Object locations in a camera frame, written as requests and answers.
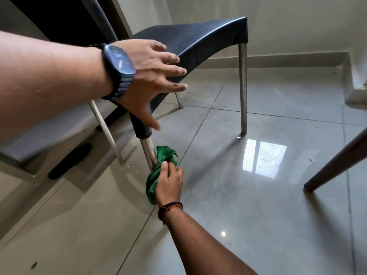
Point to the person's right hand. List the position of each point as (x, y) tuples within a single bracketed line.
[(169, 189)]

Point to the person's left hand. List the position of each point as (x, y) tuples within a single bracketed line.
[(143, 74)]

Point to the person's right thumb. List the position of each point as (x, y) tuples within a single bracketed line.
[(164, 168)]

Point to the person's left thumb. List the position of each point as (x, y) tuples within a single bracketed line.
[(150, 120)]

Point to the person's left little finger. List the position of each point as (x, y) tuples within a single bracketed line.
[(157, 46)]

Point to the person's left middle finger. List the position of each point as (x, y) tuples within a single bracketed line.
[(176, 71)]

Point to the green cleaning cloth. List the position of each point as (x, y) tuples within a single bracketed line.
[(152, 180)]

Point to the person's left forearm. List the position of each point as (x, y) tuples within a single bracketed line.
[(51, 83)]

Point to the person's right forearm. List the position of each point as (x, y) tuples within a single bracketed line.
[(197, 246)]

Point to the black and red wristband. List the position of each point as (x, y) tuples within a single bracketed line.
[(169, 207)]

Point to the black plastic chair metal legs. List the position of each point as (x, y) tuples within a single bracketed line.
[(200, 37)]

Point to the dark blue wristwatch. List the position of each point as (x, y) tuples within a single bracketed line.
[(119, 68)]

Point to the black slipper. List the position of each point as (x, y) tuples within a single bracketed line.
[(69, 160)]

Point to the brown wooden furniture leg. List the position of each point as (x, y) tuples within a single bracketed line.
[(338, 161)]

